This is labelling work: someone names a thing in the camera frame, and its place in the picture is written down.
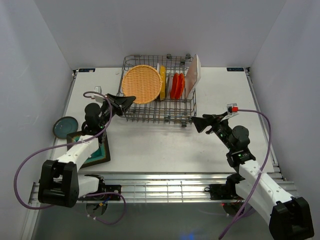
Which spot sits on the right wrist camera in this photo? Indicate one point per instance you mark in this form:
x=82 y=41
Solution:
x=231 y=111

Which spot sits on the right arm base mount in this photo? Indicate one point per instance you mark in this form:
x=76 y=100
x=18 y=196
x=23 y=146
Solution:
x=221 y=192

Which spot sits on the teal square brown-rimmed plate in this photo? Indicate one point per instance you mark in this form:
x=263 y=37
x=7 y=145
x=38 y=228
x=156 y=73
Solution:
x=102 y=155

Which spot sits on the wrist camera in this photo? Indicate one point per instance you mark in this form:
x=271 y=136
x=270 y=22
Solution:
x=231 y=111
x=98 y=92

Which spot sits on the light blue scalloped plate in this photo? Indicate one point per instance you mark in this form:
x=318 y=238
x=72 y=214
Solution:
x=169 y=86

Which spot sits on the orange round plate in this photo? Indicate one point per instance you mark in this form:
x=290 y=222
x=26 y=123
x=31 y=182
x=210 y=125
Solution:
x=174 y=87
x=182 y=85

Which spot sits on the white rectangular plate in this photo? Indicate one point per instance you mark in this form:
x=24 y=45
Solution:
x=192 y=76

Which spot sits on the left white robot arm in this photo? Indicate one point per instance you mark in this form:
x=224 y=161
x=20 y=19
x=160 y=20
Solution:
x=60 y=184

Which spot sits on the woven bamboo round plate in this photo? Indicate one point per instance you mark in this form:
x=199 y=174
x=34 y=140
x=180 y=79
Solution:
x=143 y=82

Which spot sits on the yellow dotted scalloped plate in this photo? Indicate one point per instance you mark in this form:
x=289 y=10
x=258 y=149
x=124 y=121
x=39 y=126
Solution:
x=162 y=72

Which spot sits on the grey wire dish rack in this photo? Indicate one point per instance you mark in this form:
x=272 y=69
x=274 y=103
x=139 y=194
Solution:
x=167 y=111

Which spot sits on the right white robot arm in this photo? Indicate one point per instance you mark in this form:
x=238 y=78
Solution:
x=288 y=217

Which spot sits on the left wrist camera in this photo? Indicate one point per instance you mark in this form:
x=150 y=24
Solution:
x=98 y=92

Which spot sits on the dark teal round plate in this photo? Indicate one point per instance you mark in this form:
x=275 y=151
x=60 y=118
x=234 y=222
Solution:
x=64 y=126

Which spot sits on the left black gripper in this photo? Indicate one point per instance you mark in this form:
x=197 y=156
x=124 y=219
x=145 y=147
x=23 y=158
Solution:
x=121 y=104

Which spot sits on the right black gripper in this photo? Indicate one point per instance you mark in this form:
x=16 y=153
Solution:
x=201 y=123

